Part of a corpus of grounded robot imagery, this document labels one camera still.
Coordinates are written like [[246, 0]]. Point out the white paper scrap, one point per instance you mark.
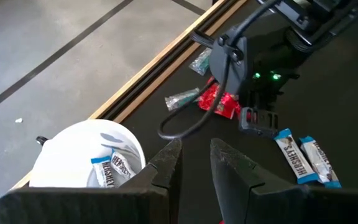
[[18, 120]]

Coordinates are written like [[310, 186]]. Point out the white blue Hershey's bar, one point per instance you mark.
[[121, 165], [106, 172], [295, 155], [320, 161]]

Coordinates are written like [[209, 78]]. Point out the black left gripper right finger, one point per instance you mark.
[[275, 205]]

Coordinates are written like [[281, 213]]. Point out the teal candy in clear wrapper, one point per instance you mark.
[[182, 99], [201, 62]]

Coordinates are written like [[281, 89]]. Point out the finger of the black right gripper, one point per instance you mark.
[[261, 127]]

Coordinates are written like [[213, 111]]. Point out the white plastic bucket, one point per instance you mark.
[[73, 149]]

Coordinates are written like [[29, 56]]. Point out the black textured table mat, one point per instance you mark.
[[337, 109]]

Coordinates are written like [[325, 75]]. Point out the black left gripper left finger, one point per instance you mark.
[[89, 207]]

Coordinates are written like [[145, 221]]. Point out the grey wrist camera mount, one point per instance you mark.
[[225, 62]]

